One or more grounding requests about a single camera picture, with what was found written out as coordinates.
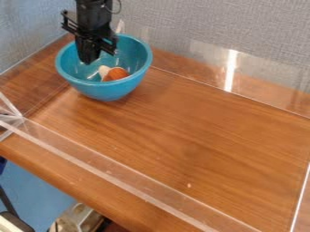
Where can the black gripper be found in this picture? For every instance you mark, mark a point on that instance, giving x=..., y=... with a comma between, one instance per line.
x=88, y=24

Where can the black chair frame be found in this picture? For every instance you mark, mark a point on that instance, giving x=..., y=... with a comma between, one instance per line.
x=11, y=223

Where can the orange toy mushroom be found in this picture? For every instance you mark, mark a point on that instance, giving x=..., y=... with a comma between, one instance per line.
x=111, y=73

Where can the white device under table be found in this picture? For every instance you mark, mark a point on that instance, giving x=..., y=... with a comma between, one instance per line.
x=78, y=219

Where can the blue plastic bowl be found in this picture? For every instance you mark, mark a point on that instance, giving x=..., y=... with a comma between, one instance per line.
x=134, y=57

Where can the clear acrylic barrier frame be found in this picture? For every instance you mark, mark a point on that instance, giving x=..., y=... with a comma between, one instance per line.
x=201, y=152

